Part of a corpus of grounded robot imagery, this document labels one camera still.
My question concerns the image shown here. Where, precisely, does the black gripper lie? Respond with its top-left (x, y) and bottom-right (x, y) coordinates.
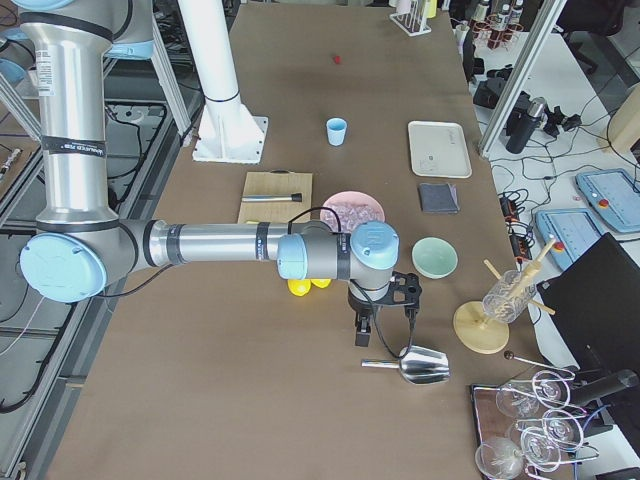
top-left (348, 280), bottom-right (382, 347)

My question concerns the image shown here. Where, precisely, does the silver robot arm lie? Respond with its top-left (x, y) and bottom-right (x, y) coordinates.
top-left (18, 1), bottom-right (407, 346)

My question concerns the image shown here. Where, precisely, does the steel ice scoop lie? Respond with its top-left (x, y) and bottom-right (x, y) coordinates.
top-left (361, 345), bottom-right (450, 385)

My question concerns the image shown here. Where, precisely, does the wooden cup tree stand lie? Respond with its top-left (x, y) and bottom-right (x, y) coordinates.
top-left (453, 238), bottom-right (555, 354)

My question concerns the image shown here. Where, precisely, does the pink bowl of ice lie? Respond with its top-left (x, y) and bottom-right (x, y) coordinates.
top-left (320, 191), bottom-right (385, 233)

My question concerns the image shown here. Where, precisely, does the light blue plastic cup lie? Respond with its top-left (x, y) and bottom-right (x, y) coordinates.
top-left (326, 117), bottom-right (348, 146)

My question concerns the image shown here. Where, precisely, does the yellow lemon far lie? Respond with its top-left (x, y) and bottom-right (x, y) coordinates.
top-left (311, 279), bottom-right (332, 289)

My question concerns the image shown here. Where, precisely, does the yellow lemon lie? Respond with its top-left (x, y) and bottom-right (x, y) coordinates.
top-left (287, 279), bottom-right (312, 297)
top-left (311, 279), bottom-right (332, 289)

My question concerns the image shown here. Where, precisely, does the yellow lemon near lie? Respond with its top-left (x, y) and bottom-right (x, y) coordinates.
top-left (287, 279), bottom-right (312, 297)

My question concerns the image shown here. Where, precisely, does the green empty bowl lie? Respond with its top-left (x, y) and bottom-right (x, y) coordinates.
top-left (412, 237), bottom-right (458, 279)

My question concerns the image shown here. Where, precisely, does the steel muddler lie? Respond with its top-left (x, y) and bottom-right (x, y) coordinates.
top-left (241, 192), bottom-right (303, 203)

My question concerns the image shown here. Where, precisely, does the grey folded cloth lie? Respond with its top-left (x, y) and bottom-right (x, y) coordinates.
top-left (418, 183), bottom-right (460, 214)

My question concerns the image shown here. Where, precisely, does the clear patterned glass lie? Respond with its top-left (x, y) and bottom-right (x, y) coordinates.
top-left (482, 270), bottom-right (536, 324)

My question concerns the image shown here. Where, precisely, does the bamboo cutting board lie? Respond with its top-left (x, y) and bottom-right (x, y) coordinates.
top-left (237, 172), bottom-right (313, 224)

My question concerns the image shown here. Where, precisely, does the wine glass rack tray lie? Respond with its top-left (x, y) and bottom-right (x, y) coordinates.
top-left (470, 368), bottom-right (600, 479)

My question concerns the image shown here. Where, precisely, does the cream rabbit tray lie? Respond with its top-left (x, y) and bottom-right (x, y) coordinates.
top-left (408, 120), bottom-right (472, 179)

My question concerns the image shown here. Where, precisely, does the black laptop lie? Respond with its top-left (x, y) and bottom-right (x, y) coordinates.
top-left (537, 233), bottom-right (639, 374)

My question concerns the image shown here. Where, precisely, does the blue teach pendant near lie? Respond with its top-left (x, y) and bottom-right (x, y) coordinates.
top-left (535, 208), bottom-right (605, 271)

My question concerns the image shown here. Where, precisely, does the blue teach pendant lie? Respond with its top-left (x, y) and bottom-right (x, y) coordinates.
top-left (575, 168), bottom-right (639, 233)
top-left (535, 208), bottom-right (605, 271)

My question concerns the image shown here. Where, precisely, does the black thermos bottle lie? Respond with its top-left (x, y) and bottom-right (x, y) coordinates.
top-left (506, 97), bottom-right (546, 154)

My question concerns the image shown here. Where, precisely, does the blue teach pendant far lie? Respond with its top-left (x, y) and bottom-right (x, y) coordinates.
top-left (575, 168), bottom-right (639, 233)

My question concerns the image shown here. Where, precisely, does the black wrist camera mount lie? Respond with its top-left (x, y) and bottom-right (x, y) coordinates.
top-left (389, 271), bottom-right (422, 312)

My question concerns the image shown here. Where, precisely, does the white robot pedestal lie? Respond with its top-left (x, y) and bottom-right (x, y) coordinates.
top-left (179, 0), bottom-right (268, 165)

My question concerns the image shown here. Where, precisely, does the white wire rack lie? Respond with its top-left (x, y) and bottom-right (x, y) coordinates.
top-left (389, 0), bottom-right (431, 37)

